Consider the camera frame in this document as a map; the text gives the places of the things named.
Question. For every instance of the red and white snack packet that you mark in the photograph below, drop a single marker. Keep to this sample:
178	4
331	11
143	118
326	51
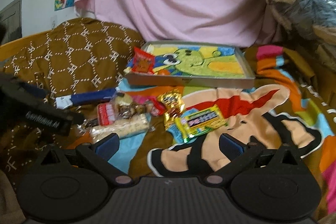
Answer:
105	114

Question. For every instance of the dark door frame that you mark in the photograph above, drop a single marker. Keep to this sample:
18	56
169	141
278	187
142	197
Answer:
11	19

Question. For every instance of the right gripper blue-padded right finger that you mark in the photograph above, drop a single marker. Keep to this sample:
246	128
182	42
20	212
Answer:
231	147

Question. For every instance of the pale rice cracker bar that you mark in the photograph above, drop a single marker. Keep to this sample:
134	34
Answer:
124	128

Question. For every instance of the grey tray with cartoon towel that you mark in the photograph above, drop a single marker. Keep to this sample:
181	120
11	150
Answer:
179	63

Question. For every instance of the red snack packet in tray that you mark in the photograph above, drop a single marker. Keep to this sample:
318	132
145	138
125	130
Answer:
143	62

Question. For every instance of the blue and white snack bar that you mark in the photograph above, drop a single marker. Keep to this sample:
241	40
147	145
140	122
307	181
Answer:
65	102

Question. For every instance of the round pastry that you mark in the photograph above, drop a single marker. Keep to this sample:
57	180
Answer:
120	99

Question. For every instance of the gold snack packet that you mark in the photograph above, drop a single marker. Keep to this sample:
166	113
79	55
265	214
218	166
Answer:
174	106

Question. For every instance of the red white candy packet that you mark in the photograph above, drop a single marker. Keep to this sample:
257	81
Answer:
154	107

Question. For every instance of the yellow green snack packet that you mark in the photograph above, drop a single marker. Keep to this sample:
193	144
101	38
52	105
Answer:
200	123

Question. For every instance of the dark brown snack packet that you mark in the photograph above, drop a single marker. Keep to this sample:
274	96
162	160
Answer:
128	111

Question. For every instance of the colourful cartoon blanket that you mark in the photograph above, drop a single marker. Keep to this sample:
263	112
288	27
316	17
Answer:
293	99

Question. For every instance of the brown PF patterned pillow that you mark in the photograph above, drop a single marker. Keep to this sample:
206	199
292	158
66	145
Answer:
79	55

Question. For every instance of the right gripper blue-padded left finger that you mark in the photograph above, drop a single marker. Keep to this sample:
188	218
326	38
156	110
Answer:
107	147

